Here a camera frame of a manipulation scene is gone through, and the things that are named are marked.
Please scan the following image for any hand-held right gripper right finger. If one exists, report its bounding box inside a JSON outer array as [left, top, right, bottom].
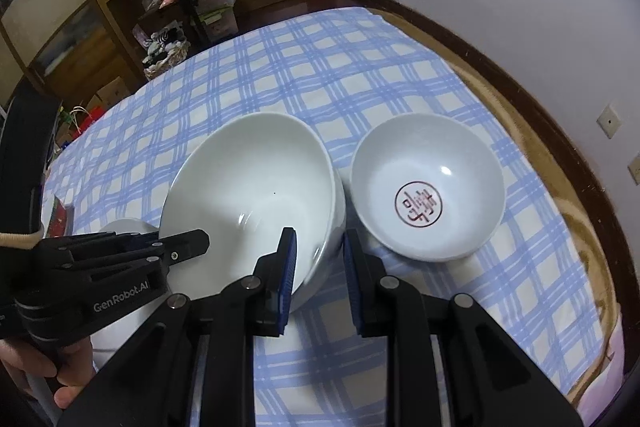
[[344, 228, 583, 427]]

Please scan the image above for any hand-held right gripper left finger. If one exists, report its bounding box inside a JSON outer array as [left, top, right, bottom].
[[59, 227, 298, 427]]

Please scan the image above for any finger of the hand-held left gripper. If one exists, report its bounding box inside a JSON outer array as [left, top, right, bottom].
[[65, 229, 210, 333], [37, 231, 161, 269]]

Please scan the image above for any large plain white bowl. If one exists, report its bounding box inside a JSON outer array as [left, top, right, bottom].
[[159, 113, 347, 314]]

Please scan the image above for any large cherry print plate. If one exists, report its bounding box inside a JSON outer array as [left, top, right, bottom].
[[91, 217, 173, 358]]

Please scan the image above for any white bowl with red stamp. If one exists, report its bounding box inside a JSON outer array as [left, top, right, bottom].
[[350, 112, 506, 263]]

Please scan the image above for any person's left hand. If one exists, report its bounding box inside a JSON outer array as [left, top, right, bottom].
[[0, 336, 96, 408]]

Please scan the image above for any cardboard box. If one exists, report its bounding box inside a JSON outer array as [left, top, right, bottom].
[[90, 77, 132, 108]]

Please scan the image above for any striped stuffed toy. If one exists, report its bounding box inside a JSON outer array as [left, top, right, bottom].
[[145, 24, 188, 55]]

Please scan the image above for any blue checked bed sheet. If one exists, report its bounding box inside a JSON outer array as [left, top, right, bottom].
[[42, 6, 608, 427]]

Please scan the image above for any wooden shelf cabinet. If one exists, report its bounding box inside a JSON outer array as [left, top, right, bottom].
[[0, 0, 171, 118]]

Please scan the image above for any pink cloth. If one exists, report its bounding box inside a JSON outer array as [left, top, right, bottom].
[[595, 307, 628, 398]]

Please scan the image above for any beige cord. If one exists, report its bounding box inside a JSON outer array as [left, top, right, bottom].
[[0, 229, 43, 250]]

